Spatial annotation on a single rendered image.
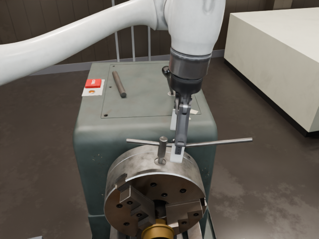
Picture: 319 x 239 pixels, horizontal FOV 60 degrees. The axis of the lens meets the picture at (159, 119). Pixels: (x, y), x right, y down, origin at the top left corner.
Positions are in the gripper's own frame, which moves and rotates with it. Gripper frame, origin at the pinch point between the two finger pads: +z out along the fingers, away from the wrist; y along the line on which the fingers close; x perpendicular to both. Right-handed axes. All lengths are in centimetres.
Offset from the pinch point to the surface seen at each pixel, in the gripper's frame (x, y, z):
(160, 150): 4.0, -1.0, 2.7
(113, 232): 17, 2, 47
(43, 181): 94, 104, 140
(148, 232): 4.9, -14.2, 20.6
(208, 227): -27, 27, 75
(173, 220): -1.8, -9.9, 20.5
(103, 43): 90, 338, 98
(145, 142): 8.2, -0.5, 1.0
